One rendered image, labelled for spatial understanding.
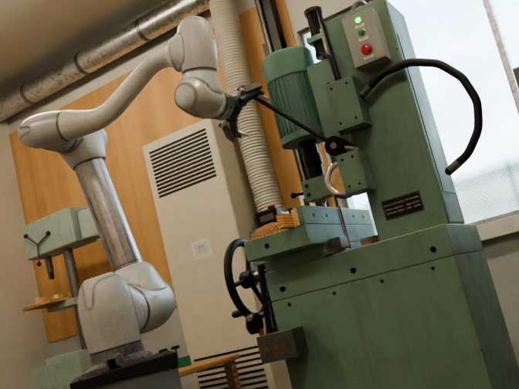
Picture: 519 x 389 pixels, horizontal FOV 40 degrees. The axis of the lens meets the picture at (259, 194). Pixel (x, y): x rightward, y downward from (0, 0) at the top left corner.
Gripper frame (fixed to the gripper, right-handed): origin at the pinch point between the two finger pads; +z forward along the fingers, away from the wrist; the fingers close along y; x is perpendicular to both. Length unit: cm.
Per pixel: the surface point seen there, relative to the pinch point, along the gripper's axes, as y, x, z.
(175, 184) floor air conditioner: -74, 96, 132
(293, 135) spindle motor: 0.3, -12.8, 5.5
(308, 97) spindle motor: 13.1, -9.7, 8.7
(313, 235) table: -19.4, -42.3, -12.5
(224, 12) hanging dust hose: 23, 125, 141
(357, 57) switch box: 31.2, -23.1, -2.8
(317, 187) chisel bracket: -10.6, -27.0, 10.8
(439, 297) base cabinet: -15, -81, -8
